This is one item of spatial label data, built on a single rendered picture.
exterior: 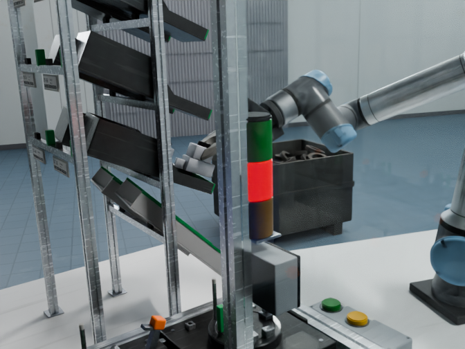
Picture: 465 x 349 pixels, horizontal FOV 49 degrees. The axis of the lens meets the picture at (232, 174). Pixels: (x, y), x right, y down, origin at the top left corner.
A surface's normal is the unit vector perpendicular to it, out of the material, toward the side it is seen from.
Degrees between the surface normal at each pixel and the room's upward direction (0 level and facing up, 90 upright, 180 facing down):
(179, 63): 90
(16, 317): 0
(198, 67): 90
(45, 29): 90
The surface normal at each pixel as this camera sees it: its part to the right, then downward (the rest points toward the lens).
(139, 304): -0.04, -0.97
